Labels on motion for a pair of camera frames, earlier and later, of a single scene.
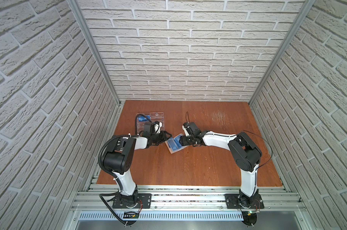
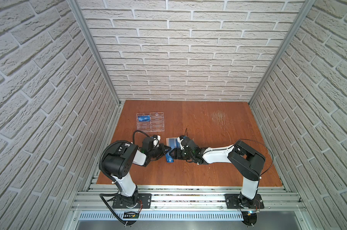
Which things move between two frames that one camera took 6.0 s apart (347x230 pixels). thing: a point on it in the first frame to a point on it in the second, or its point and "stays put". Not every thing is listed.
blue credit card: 174,143 to 169,159
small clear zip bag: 174,144 stays put
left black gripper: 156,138 to 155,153
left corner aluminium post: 75,5 stays put
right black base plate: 232,201 stays put
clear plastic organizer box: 153,117 stays put
